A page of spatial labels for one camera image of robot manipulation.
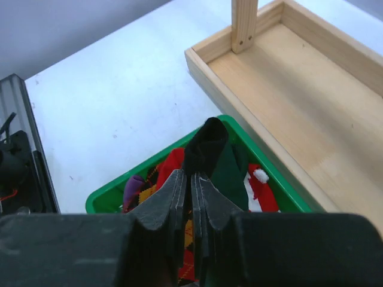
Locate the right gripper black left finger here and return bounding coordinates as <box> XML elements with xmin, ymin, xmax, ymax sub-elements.
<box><xmin>0</xmin><ymin>169</ymin><xmax>188</xmax><ymax>287</ymax></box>

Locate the purple sock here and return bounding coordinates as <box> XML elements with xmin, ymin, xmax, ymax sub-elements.
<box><xmin>123</xmin><ymin>175</ymin><xmax>145</xmax><ymax>210</ymax></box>

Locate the green snowman sock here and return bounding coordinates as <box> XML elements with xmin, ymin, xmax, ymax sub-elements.
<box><xmin>211</xmin><ymin>141</ymin><xmax>249</xmax><ymax>210</ymax></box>

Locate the red santa sock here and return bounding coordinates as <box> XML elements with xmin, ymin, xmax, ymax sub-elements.
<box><xmin>244</xmin><ymin>163</ymin><xmax>281</xmax><ymax>212</ymax></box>

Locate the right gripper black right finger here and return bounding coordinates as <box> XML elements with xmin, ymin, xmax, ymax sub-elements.
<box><xmin>190</xmin><ymin>173</ymin><xmax>382</xmax><ymax>286</ymax></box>

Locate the wooden hanger stand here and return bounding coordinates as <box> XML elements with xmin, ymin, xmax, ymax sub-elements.
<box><xmin>185</xmin><ymin>1</ymin><xmax>382</xmax><ymax>229</ymax></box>

